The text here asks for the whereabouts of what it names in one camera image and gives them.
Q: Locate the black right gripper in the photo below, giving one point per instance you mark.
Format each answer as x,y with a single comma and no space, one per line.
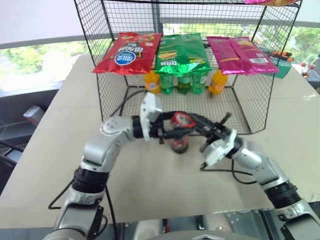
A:
217,131

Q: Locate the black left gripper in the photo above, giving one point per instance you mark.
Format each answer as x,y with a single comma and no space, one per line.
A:
158,127

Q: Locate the glass bottle with red label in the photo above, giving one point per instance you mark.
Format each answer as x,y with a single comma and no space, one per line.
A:
179,146

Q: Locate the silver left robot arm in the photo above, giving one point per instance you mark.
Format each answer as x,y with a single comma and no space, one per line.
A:
100,150

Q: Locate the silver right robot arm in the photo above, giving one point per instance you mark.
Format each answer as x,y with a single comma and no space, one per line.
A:
270,170

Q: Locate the green drink bottle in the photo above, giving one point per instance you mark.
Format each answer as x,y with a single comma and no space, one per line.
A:
167,83
200,83
184,85

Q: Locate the orange drink bottle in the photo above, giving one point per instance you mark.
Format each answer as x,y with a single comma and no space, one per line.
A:
218,83
152,83

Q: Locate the green chip bag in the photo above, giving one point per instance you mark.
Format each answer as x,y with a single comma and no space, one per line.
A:
181,55

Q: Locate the pink chip bag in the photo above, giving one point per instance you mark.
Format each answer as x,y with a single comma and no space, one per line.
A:
242,57

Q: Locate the red chip bag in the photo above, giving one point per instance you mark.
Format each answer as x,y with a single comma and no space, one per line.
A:
130,55

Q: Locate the teal box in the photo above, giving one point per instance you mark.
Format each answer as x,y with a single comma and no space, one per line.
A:
283,70

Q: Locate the orange and black tool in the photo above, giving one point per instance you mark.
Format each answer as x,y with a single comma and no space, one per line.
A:
283,56

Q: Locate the red and clear glassware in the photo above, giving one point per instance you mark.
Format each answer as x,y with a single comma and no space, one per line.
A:
308,67

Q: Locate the magenta snack bag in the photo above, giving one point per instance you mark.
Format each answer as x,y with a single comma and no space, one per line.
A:
255,1

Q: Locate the orange snack bag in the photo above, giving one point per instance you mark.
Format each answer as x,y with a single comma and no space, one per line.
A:
282,2

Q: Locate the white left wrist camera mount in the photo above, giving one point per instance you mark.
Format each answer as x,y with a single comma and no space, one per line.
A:
148,110

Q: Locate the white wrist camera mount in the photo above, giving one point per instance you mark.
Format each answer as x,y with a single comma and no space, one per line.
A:
218,152
148,110

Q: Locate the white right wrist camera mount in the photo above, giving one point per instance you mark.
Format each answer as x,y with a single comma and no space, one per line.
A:
218,152

